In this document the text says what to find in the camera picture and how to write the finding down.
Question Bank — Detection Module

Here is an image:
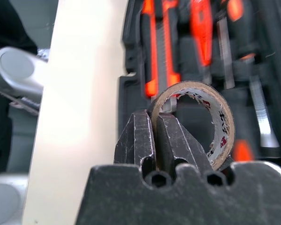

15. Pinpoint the short screwdriver black orange handle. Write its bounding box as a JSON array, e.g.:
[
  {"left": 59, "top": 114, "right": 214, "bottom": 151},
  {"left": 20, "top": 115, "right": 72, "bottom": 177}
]
[{"left": 217, "top": 17, "right": 256, "bottom": 163}]

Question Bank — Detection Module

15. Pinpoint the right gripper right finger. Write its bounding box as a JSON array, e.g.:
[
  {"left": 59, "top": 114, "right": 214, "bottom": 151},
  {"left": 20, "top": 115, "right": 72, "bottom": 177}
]
[{"left": 156, "top": 112, "right": 213, "bottom": 177}]

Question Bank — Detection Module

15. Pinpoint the orange voltage tester pen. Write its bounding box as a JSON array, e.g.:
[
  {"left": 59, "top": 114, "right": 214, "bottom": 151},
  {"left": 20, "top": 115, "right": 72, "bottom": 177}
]
[{"left": 189, "top": 0, "right": 214, "bottom": 70}]

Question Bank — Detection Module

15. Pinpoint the silver robot torso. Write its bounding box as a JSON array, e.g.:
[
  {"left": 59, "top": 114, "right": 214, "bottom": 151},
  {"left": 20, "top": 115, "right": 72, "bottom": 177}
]
[{"left": 0, "top": 174, "right": 29, "bottom": 225}]

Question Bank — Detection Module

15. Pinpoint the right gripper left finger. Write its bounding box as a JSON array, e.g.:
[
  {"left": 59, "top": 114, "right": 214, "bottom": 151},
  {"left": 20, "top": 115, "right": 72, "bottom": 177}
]
[{"left": 113, "top": 109, "right": 156, "bottom": 170}]

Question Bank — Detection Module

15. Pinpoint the black tape roll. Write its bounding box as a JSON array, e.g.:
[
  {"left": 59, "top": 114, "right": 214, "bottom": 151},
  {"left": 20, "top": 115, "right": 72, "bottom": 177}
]
[{"left": 147, "top": 81, "right": 237, "bottom": 172}]

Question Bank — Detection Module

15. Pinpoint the black orange utility knife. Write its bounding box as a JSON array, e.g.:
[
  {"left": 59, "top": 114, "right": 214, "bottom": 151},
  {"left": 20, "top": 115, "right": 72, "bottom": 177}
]
[{"left": 140, "top": 0, "right": 181, "bottom": 97}]

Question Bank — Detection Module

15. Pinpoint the long screwdriver black orange handle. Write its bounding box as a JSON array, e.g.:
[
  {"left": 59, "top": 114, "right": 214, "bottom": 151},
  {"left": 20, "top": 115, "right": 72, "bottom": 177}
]
[{"left": 226, "top": 0, "right": 280, "bottom": 149}]

